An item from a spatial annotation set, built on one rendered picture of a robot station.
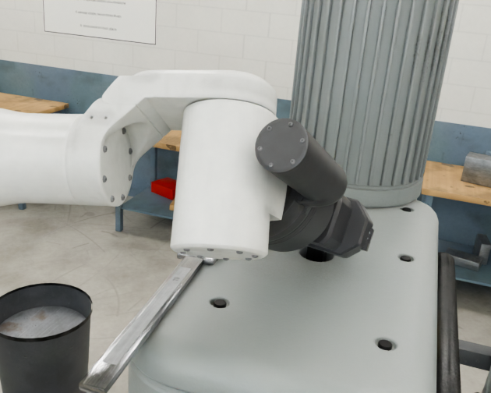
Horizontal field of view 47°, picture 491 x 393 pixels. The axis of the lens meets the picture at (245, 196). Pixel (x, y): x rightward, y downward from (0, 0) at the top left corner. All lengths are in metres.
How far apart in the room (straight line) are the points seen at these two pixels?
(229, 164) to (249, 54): 4.66
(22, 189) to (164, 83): 0.12
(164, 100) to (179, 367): 0.20
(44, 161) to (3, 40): 5.91
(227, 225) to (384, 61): 0.41
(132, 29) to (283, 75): 1.47
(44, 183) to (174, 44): 4.88
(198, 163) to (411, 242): 0.37
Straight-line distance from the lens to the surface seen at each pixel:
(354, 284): 0.56
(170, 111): 0.40
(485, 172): 4.40
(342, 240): 0.53
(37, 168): 0.40
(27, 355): 2.75
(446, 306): 0.73
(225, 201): 0.35
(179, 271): 0.53
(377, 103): 0.71
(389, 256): 0.63
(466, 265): 4.59
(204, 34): 5.13
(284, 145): 0.34
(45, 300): 3.11
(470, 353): 0.99
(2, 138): 0.41
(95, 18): 5.63
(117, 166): 0.41
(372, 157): 0.73
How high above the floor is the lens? 2.16
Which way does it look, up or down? 21 degrees down
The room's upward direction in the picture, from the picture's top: 5 degrees clockwise
